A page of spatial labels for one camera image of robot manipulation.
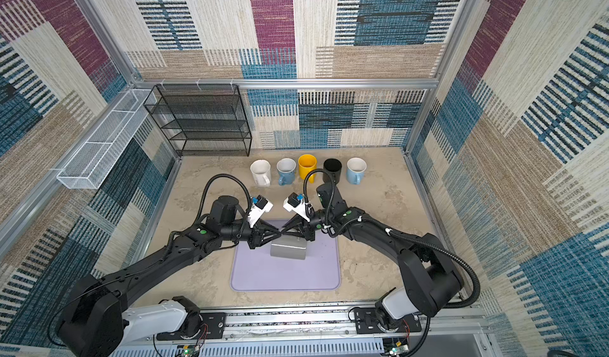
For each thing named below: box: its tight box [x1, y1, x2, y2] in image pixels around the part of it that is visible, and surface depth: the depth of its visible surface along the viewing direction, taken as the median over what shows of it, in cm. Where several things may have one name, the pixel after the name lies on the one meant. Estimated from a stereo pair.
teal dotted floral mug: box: [275, 157, 297, 187], surface depth 104 cm
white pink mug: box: [249, 159, 272, 189], surface depth 102 cm
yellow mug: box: [298, 153, 318, 184], surface depth 107 cm
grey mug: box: [270, 233, 307, 260], surface depth 77 cm
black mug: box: [322, 157, 343, 185], surface depth 104 cm
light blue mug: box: [345, 157, 368, 185], surface depth 104 cm
